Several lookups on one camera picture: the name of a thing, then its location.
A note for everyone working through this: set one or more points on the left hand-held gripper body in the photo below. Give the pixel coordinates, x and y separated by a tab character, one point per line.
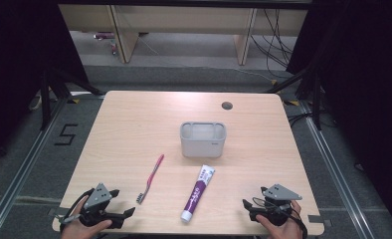
98	196

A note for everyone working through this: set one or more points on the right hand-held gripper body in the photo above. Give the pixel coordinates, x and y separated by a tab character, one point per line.
280	194

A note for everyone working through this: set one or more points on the pink toothbrush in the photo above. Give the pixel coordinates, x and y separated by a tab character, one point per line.
150	181

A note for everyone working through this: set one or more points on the purple and white toothpaste tube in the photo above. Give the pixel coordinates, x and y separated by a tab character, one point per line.
197	194

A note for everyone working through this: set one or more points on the grey plastic holder box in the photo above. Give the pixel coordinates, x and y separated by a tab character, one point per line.
203	146

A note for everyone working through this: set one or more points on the person's right hand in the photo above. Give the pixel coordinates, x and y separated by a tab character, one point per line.
285	230

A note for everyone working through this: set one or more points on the person's left hand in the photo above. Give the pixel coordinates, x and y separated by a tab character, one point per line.
81	230

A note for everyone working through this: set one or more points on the grey tape piece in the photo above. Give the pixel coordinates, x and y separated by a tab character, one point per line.
316	219
58	211

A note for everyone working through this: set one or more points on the black metal stand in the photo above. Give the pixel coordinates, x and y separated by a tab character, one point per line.
51	93
308	86

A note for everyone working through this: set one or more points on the dark curtain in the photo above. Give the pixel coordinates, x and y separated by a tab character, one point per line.
21	66
363	83

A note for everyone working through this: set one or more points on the small pink object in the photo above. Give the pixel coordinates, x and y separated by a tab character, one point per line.
103	35

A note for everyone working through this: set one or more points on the light wooden desk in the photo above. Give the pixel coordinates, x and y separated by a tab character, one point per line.
184	20

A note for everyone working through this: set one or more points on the aluminium floor rail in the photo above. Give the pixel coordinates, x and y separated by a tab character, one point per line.
21	166
336	166

